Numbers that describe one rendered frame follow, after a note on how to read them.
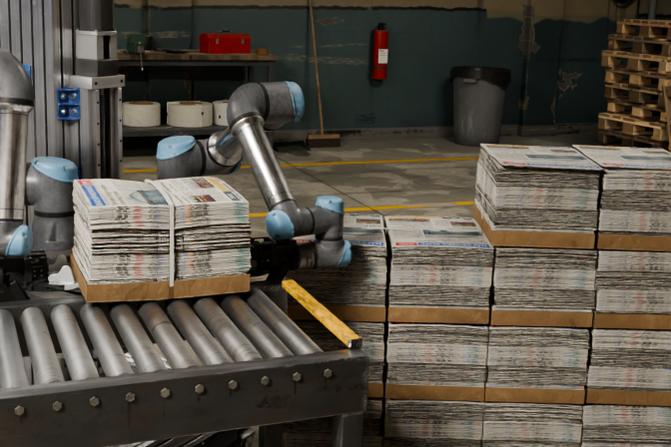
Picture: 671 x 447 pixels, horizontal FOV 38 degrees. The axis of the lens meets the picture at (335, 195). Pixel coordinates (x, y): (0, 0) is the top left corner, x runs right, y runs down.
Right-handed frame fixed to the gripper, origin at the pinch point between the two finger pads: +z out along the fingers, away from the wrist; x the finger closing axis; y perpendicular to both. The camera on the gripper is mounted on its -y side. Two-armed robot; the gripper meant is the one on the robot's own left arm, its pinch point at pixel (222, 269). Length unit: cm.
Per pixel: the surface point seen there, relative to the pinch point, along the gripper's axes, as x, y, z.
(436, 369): 5, -33, -62
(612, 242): 23, 6, -105
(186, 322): 35.6, -0.2, 18.2
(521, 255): 13, 1, -82
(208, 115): -603, -47, -160
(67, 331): 35, 0, 43
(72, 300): 15.2, 0.3, 39.7
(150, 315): 28.7, -0.3, 24.6
